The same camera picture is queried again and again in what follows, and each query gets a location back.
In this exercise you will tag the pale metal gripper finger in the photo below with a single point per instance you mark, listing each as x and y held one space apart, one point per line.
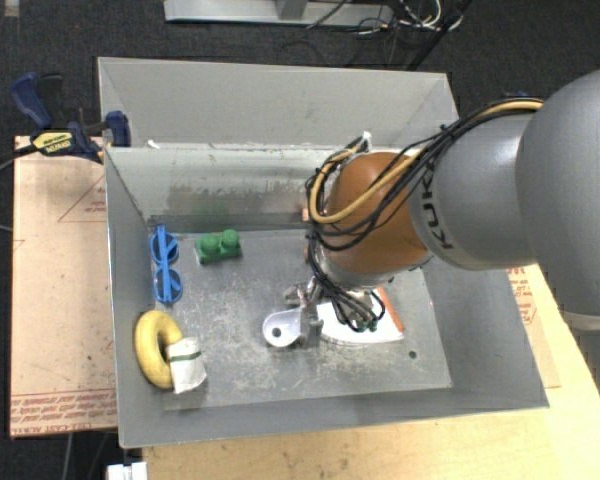
298 295
314 332

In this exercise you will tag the green two-stud toy block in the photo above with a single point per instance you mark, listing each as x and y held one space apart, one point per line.
217 248

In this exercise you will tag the white cup with green stripe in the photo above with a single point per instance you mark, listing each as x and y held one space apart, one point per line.
187 368

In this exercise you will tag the blue sunglasses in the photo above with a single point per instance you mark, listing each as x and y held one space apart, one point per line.
164 253

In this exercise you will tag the grey metal bin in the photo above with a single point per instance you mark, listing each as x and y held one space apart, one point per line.
260 113

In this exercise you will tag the brown cardboard board red print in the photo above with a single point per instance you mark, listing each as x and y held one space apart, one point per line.
60 288

